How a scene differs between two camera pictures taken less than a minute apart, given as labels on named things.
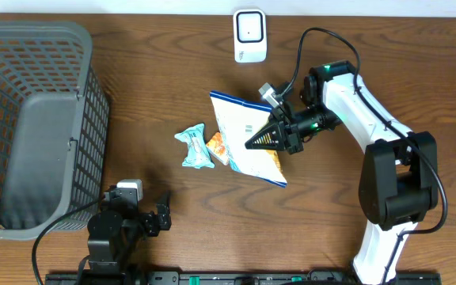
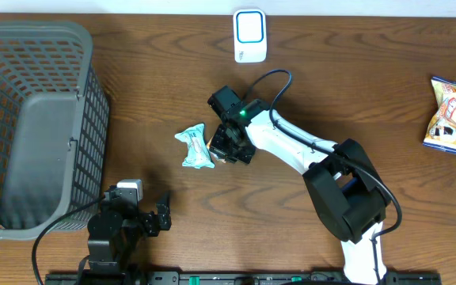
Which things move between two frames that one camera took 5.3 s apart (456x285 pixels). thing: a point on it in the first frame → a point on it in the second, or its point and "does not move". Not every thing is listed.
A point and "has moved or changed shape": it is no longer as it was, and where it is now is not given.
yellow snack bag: (237, 121) has moved or changed shape
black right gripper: (291, 138) → (242, 157)
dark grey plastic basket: (41, 128) does not move
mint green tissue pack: (198, 154) does not move
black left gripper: (152, 226) does not move
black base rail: (132, 278) does not move
